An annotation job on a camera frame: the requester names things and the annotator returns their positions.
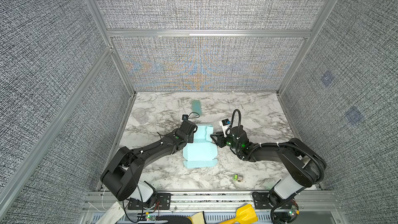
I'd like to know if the yellow plastic scoop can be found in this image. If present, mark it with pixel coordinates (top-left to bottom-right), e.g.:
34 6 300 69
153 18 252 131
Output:
220 204 259 224

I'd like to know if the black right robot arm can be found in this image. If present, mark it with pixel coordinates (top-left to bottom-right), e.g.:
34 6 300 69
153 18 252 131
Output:
210 126 326 202

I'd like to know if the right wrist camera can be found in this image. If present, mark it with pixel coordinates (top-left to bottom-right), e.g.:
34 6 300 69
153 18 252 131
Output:
219 119 231 135

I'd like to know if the clear plastic cup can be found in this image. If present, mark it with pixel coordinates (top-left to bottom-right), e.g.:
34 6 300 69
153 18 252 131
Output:
133 108 148 124

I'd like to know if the aluminium front rail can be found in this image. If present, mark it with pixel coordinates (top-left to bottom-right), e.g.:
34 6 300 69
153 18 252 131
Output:
81 189 343 213

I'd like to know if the light blue paper box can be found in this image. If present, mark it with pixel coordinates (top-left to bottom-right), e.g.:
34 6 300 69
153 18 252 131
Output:
183 124 218 169

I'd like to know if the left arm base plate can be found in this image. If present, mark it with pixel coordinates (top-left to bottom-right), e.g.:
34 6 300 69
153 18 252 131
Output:
127 193 171 211

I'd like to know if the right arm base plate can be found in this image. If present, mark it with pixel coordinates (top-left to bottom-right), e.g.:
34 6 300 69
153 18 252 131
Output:
252 191 298 210

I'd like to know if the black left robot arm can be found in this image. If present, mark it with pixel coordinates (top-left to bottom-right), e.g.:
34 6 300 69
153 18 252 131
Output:
101 120 198 203

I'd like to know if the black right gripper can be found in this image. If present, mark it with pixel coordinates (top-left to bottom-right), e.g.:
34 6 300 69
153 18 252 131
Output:
209 131 241 152

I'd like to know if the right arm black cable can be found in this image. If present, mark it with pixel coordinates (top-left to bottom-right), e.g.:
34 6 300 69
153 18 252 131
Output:
229 108 326 181

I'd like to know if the small green electronic module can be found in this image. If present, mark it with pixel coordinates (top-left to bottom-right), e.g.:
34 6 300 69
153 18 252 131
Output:
233 174 244 182

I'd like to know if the white cloth strip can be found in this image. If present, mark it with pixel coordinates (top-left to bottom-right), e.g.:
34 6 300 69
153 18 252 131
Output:
96 202 125 224

